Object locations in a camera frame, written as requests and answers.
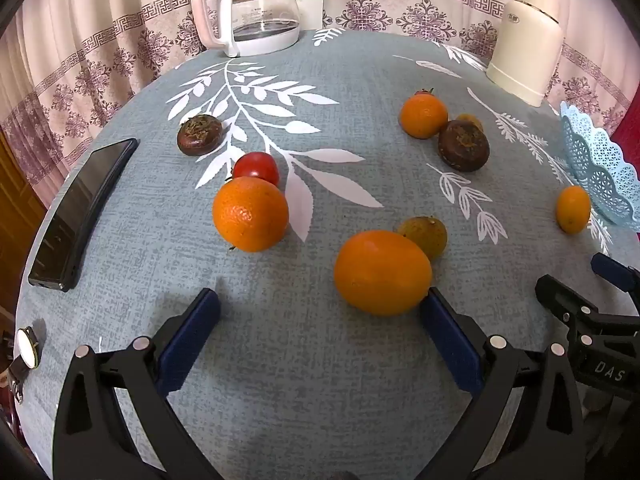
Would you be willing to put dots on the beige patterned curtain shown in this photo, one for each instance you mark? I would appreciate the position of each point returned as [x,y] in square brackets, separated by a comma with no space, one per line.
[425,0]
[100,35]

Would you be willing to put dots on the cream thermos jug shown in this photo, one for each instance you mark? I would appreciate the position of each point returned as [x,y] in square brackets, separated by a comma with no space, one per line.
[527,45]

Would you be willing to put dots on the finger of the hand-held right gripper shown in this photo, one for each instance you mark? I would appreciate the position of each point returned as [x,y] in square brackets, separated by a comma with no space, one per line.
[615,271]
[565,297]

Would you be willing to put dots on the red quilted blanket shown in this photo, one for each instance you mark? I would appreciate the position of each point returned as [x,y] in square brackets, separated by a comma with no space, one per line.
[629,140]

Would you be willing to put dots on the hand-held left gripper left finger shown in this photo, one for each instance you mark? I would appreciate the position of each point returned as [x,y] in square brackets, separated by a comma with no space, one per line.
[192,335]

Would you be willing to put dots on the small tangerine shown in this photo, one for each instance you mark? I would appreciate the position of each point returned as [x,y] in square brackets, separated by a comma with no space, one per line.
[422,116]

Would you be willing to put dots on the brown water chestnut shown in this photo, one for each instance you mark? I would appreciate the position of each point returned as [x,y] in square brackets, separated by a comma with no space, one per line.
[200,135]
[463,146]

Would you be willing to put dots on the small yellowish fruit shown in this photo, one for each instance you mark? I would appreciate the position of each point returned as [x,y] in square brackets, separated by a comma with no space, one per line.
[471,120]

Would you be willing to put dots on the large oval orange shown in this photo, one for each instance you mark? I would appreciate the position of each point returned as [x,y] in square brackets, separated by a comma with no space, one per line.
[382,272]

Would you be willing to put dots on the round orange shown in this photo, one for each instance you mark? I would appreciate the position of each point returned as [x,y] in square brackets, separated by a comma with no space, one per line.
[250,215]

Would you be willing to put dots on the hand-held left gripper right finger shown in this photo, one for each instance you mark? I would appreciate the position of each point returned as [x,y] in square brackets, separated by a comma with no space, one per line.
[452,340]

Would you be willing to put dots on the small oval kumquat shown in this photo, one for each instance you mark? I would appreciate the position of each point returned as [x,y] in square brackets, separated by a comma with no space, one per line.
[573,210]

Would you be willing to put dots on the black smartphone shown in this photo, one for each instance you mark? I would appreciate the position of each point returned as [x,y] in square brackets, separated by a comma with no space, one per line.
[80,210]

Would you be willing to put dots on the wristwatch with white dial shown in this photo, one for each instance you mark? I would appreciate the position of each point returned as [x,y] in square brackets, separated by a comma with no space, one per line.
[26,347]

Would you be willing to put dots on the light blue lattice basket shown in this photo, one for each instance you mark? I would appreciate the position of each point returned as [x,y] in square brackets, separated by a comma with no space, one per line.
[600,170]

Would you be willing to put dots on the wooden door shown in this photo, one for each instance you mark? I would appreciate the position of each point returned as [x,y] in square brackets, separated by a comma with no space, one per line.
[15,200]

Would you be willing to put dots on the yellow-green round fruit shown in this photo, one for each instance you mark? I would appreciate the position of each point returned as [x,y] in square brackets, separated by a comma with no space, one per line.
[429,232]

